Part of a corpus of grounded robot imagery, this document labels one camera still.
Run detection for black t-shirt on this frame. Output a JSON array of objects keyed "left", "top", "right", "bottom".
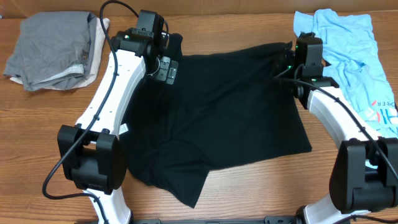
[{"left": 120, "top": 34, "right": 312, "bottom": 207}]

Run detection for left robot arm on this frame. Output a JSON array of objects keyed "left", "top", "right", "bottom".
[{"left": 57, "top": 10, "right": 178, "bottom": 223}]

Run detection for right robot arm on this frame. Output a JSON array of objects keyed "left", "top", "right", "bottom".
[{"left": 264, "top": 32, "right": 397, "bottom": 224}]

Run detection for light blue t-shirt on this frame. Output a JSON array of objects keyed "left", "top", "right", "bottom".
[{"left": 294, "top": 9, "right": 397, "bottom": 138}]

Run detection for folded white garment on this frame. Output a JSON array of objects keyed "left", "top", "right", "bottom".
[{"left": 4, "top": 19, "right": 105, "bottom": 91}]

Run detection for folded grey shorts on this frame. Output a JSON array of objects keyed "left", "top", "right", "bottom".
[{"left": 3, "top": 11, "right": 99, "bottom": 91}]

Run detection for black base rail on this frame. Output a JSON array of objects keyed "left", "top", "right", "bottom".
[{"left": 74, "top": 214, "right": 302, "bottom": 224}]

